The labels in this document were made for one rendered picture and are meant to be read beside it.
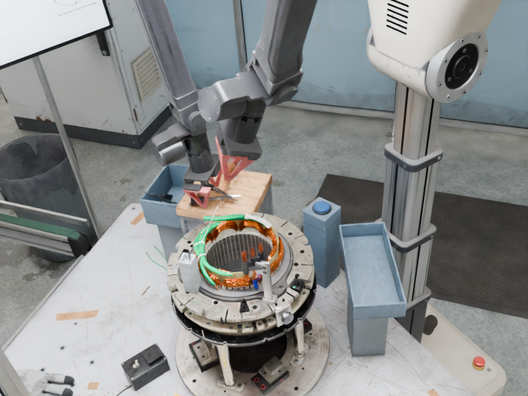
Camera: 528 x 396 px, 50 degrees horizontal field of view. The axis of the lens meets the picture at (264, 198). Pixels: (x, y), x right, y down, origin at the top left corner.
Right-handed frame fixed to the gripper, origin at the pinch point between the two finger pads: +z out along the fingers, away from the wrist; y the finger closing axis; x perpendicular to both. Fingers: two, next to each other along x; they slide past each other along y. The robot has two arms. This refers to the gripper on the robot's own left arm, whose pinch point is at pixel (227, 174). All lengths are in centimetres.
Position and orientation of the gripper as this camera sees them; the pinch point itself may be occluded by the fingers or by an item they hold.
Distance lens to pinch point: 107.3
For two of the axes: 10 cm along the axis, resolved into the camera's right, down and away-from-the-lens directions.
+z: -2.8, 7.5, 6.0
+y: 2.4, 6.6, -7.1
